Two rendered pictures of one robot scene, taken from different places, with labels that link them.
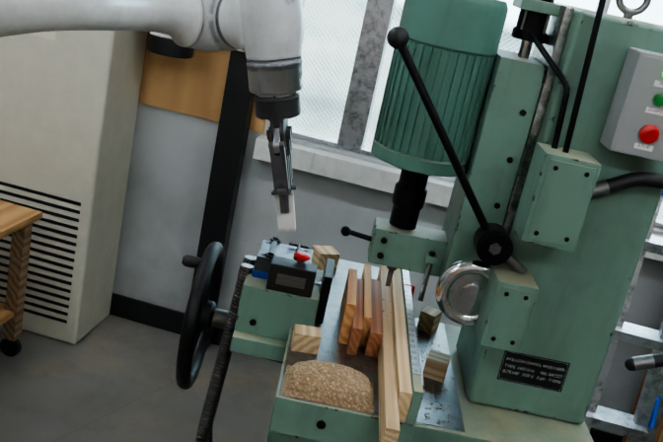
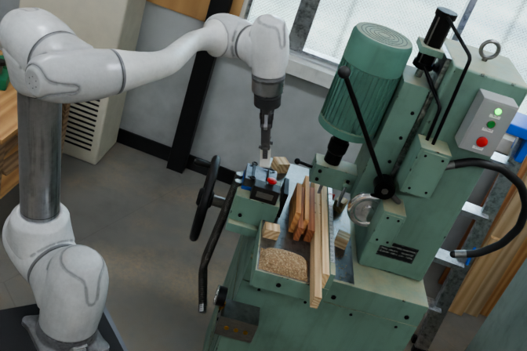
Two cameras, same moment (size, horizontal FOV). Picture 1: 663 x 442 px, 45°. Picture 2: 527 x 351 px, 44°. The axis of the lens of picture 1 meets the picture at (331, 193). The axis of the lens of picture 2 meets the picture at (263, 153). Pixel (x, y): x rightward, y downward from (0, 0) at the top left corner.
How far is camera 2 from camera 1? 64 cm
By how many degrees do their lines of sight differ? 14
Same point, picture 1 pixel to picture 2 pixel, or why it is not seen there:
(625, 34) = (478, 81)
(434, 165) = (355, 137)
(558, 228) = (422, 186)
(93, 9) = (175, 67)
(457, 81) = (376, 92)
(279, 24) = (275, 60)
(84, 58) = not seen: outside the picture
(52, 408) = (85, 212)
